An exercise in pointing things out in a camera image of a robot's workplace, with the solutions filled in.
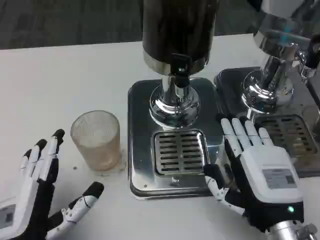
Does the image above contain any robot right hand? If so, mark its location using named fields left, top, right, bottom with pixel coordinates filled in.
left=203, top=117, right=305, bottom=233

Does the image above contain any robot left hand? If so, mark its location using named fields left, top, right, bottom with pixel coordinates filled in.
left=0, top=128, right=105, bottom=240

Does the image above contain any clear ribbed glass cup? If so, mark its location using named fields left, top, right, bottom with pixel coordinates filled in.
left=70, top=110, right=121, bottom=172

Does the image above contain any steel drip grid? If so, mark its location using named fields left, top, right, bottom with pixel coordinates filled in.
left=254, top=114, right=319, bottom=157
left=152, top=129, right=210, bottom=177

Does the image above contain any steel dispenser base tray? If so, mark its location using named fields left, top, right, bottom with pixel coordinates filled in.
left=214, top=66, right=320, bottom=178
left=127, top=77, right=226, bottom=201

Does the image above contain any black dispenser tap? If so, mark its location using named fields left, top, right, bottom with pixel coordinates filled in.
left=170, top=53, right=192, bottom=97
left=301, top=33, right=320, bottom=83

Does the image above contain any clear tank drink dispenser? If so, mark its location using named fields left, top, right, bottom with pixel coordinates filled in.
left=241, top=0, right=320, bottom=112

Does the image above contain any dark tank drink dispenser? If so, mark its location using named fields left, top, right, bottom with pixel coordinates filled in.
left=141, top=0, right=218, bottom=130

